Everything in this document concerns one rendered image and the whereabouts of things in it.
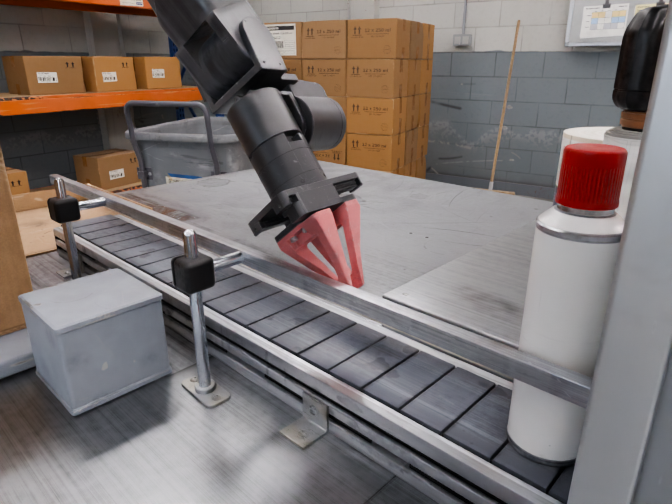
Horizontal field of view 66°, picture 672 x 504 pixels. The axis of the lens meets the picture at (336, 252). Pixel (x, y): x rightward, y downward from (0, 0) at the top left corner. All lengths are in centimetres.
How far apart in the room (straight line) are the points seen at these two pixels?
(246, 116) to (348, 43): 330
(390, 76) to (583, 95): 177
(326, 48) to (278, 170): 340
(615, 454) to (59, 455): 42
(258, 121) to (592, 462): 39
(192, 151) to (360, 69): 153
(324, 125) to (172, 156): 221
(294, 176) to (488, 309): 26
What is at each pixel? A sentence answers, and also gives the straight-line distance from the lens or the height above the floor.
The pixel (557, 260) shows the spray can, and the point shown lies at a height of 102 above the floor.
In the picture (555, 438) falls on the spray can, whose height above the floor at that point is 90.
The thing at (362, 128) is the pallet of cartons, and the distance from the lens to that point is 375.
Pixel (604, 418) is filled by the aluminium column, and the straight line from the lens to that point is 18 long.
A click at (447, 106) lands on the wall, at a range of 506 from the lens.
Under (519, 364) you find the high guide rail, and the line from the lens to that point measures 34.
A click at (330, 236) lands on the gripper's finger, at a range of 45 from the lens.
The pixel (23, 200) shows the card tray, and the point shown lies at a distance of 127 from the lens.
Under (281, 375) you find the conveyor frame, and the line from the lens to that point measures 49.
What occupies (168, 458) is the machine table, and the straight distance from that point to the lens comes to 47.
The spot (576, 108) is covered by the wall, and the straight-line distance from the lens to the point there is 477.
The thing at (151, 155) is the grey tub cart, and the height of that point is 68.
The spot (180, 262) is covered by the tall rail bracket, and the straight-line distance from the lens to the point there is 46.
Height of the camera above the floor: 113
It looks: 20 degrees down
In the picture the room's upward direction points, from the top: straight up
